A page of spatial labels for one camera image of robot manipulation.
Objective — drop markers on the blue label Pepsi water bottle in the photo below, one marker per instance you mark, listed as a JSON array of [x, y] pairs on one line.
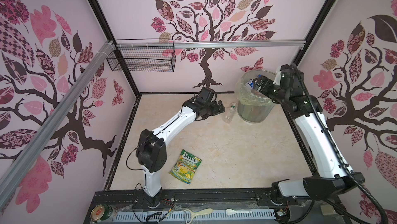
[[251, 83]]

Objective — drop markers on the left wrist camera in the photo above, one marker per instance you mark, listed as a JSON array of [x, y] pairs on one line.
[[206, 96]]

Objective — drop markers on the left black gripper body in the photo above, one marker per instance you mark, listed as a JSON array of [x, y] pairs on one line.
[[212, 109]]

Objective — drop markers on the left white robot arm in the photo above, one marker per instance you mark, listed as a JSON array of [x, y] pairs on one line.
[[151, 151]]

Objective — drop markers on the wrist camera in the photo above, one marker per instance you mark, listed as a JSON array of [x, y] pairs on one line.
[[287, 75], [206, 96]]

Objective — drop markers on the cream plastic peeler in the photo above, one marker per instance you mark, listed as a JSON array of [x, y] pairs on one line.
[[197, 213]]

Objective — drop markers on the aluminium wall rail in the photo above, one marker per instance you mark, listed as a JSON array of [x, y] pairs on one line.
[[227, 44]]

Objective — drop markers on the green label small bottle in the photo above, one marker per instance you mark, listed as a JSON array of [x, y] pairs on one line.
[[229, 114]]

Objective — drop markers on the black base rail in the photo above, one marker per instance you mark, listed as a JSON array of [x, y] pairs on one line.
[[194, 197]]

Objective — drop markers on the black wire wall basket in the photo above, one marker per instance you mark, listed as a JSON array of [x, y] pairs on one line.
[[143, 55]]

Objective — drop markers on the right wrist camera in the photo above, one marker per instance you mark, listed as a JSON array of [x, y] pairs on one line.
[[287, 75]]

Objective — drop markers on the green lined trash bin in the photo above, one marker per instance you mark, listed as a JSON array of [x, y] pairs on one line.
[[253, 107]]

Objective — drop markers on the white plastic spoon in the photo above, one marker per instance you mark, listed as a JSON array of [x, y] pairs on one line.
[[231, 212]]

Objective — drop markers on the white slotted cable duct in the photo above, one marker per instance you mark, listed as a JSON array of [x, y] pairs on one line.
[[178, 216]]

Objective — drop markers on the Fox's candy bag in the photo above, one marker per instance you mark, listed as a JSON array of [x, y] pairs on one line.
[[185, 167]]

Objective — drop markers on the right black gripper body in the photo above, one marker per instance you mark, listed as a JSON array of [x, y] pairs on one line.
[[268, 89]]

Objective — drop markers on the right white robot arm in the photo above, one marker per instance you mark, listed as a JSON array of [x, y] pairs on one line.
[[332, 174]]

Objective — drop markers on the green drink can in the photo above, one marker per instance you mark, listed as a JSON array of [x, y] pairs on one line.
[[103, 213]]

